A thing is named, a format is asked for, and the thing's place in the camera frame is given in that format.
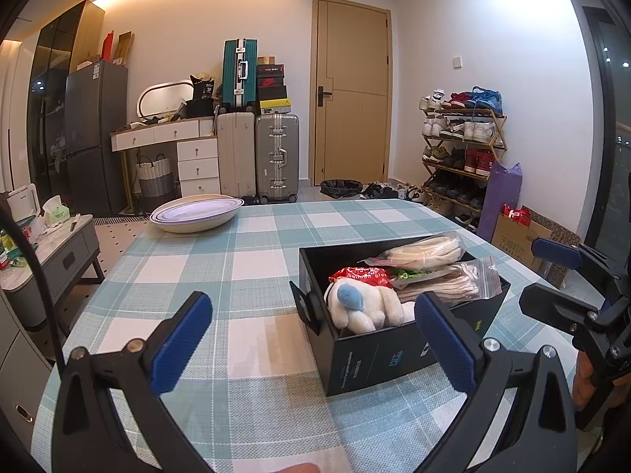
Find rows of assorted shoes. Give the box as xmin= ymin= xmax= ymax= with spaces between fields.
xmin=419 ymin=86 xmax=504 ymax=227

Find person's left hand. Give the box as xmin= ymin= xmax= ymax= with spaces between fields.
xmin=266 ymin=462 xmax=321 ymax=473

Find purple rolled mat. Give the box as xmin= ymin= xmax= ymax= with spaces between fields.
xmin=476 ymin=162 xmax=522 ymax=242

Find black red shoe box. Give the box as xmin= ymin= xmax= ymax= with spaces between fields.
xmin=257 ymin=63 xmax=287 ymax=88

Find oval mirror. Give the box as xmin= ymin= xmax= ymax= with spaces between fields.
xmin=136 ymin=81 xmax=194 ymax=124

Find red packets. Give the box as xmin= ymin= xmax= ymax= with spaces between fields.
xmin=503 ymin=205 xmax=532 ymax=230

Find brown cardboard box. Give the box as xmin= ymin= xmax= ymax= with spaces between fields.
xmin=491 ymin=205 xmax=585 ymax=289

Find wooden shoe rack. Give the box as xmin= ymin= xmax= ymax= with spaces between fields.
xmin=419 ymin=108 xmax=508 ymax=230

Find teal suitcase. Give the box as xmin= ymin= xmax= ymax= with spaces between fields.
xmin=222 ymin=38 xmax=259 ymax=112

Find wooden door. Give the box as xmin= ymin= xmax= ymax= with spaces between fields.
xmin=310 ymin=0 xmax=392 ymax=188

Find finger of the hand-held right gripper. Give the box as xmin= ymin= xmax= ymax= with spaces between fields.
xmin=530 ymin=236 xmax=623 ymax=281
xmin=519 ymin=283 xmax=607 ymax=336

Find silver suitcase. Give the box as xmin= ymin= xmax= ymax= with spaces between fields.
xmin=255 ymin=113 xmax=300 ymax=204

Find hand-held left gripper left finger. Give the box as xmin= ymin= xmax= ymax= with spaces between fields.
xmin=50 ymin=292 xmax=214 ymax=473

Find green tissue pack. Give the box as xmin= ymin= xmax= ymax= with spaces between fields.
xmin=42 ymin=196 xmax=72 ymax=225

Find black yellow shoe box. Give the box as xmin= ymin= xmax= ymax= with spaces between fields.
xmin=259 ymin=86 xmax=293 ymax=114

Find grey white laundry basket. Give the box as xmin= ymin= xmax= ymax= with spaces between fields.
xmin=136 ymin=154 xmax=177 ymax=199

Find bagged striped white rope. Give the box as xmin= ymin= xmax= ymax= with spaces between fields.
xmin=394 ymin=256 xmax=501 ymax=304

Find black bag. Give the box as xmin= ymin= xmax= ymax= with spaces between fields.
xmin=186 ymin=75 xmax=218 ymax=118

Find grey refrigerator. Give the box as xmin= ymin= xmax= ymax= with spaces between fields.
xmin=64 ymin=60 xmax=129 ymax=218

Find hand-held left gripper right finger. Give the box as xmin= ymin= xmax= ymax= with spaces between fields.
xmin=414 ymin=291 xmax=577 ymax=473

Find brown flat box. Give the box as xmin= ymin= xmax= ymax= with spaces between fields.
xmin=116 ymin=32 xmax=135 ymax=66

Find black cable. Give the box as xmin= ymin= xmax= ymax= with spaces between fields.
xmin=0 ymin=207 xmax=65 ymax=370

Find white purple shallow bowl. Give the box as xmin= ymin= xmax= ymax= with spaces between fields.
xmin=149 ymin=194 xmax=245 ymax=234

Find beige suitcase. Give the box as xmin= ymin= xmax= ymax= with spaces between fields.
xmin=217 ymin=111 xmax=258 ymax=200

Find red white packet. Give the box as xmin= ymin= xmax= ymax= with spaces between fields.
xmin=328 ymin=265 xmax=395 ymax=291

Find bagged white rope coil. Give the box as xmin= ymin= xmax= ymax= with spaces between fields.
xmin=365 ymin=231 xmax=476 ymax=272

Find green snack packet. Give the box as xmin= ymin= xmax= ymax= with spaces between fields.
xmin=387 ymin=268 xmax=420 ymax=291

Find white vanity desk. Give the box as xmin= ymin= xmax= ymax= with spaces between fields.
xmin=110 ymin=117 xmax=220 ymax=198

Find black lined waste bin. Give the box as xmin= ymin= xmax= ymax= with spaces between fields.
xmin=319 ymin=179 xmax=364 ymax=201

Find person's right hand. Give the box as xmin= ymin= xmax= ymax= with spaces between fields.
xmin=572 ymin=351 xmax=594 ymax=412

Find scattered loose shoes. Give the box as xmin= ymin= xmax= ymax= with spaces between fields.
xmin=360 ymin=181 xmax=429 ymax=203

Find grey coffee table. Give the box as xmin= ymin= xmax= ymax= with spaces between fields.
xmin=0 ymin=214 xmax=106 ymax=331

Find black cardboard box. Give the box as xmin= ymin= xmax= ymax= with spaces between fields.
xmin=289 ymin=233 xmax=512 ymax=397

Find white plush toy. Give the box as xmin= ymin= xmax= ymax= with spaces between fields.
xmin=324 ymin=278 xmax=417 ymax=333

